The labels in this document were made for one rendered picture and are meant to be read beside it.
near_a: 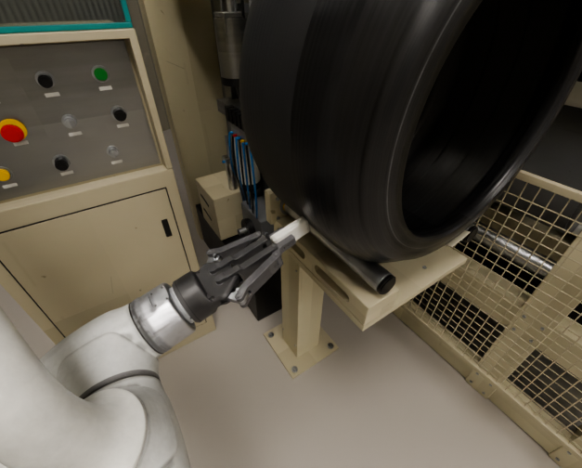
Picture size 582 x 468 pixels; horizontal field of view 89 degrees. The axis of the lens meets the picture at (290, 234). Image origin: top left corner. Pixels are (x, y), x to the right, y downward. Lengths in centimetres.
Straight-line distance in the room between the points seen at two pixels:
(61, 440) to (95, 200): 80
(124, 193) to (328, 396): 111
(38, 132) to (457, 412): 172
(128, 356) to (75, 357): 6
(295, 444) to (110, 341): 103
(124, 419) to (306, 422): 110
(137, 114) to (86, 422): 84
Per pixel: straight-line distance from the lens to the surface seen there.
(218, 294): 46
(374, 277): 59
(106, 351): 46
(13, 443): 32
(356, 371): 152
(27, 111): 102
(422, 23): 35
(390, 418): 147
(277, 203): 77
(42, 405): 31
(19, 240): 111
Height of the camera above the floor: 133
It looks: 39 degrees down
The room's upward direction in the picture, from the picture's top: straight up
